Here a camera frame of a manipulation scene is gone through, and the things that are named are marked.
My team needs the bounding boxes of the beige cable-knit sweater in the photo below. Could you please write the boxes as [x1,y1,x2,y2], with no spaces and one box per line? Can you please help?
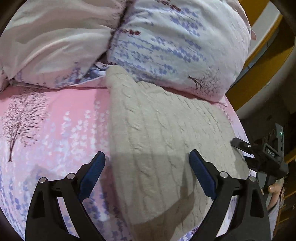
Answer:
[106,66,249,240]

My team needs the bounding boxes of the pink floral bed sheet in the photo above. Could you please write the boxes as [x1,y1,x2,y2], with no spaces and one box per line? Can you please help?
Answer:
[0,84,250,241]

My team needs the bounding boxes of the left floral white pillow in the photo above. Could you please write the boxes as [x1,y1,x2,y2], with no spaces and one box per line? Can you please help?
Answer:
[1,1,127,89]

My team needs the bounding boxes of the right floral lavender pillow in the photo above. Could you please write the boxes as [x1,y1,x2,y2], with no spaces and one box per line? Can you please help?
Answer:
[84,1,256,103]

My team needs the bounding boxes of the person's right hand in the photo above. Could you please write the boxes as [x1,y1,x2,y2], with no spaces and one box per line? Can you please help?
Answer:
[265,183,285,213]

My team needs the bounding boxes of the yellow wooden bed frame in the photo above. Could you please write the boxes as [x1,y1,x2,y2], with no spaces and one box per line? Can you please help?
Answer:
[226,1,295,119]

